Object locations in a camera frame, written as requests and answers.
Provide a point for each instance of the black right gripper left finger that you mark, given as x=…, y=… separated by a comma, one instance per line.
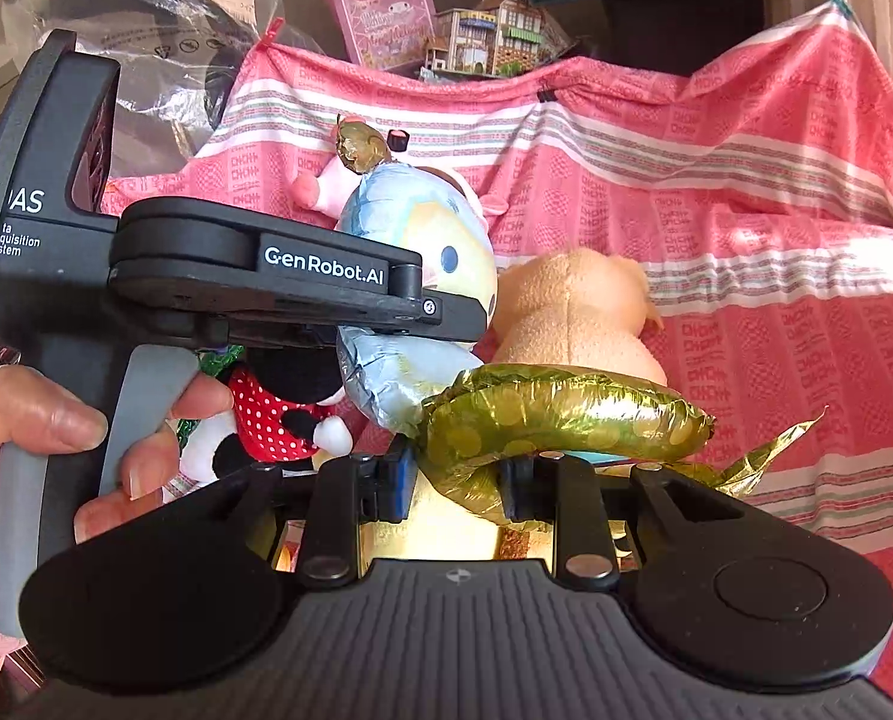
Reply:
x=350, y=492

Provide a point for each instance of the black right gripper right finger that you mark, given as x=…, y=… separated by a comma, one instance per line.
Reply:
x=564, y=493

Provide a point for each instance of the Minnie Mouse plush toy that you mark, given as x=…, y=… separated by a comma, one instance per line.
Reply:
x=287, y=408

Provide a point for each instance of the foil character balloon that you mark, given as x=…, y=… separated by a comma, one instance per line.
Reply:
x=467, y=415

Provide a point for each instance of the person's left hand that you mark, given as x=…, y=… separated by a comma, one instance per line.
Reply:
x=42, y=417

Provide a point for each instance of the orange plush toy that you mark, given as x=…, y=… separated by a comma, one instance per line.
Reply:
x=580, y=309

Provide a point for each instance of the brown bear pink suit plush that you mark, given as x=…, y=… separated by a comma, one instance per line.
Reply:
x=366, y=162

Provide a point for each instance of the clear plastic bag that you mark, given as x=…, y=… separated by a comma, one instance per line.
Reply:
x=178, y=62

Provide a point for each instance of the pink striped cloth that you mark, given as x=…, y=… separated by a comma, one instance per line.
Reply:
x=757, y=194

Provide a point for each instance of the pink gift bag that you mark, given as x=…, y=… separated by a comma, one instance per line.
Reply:
x=388, y=35

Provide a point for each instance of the miniature house model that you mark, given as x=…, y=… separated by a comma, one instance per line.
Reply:
x=495, y=39

